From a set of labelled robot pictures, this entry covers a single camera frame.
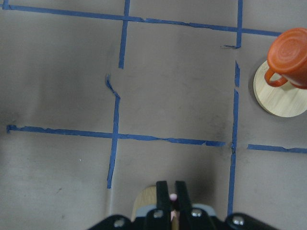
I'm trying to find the bamboo chopstick holder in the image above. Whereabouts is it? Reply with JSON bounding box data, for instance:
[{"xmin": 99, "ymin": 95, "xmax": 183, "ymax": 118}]
[{"xmin": 131, "ymin": 185, "xmax": 180, "ymax": 230}]

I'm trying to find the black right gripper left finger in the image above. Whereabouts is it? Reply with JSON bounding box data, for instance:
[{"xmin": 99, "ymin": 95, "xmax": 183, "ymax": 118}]
[{"xmin": 146, "ymin": 181, "xmax": 171, "ymax": 230}]

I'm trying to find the wooden mug tree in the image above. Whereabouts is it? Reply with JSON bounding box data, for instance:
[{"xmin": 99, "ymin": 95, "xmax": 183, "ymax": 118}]
[{"xmin": 253, "ymin": 61, "xmax": 307, "ymax": 117}]

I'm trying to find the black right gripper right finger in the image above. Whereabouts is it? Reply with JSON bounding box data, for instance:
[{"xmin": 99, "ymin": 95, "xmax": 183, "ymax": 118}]
[{"xmin": 175, "ymin": 181, "xmax": 205, "ymax": 230}]

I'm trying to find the orange mug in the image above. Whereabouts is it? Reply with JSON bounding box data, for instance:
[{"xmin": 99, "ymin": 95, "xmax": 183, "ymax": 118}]
[{"xmin": 264, "ymin": 27, "xmax": 307, "ymax": 90}]

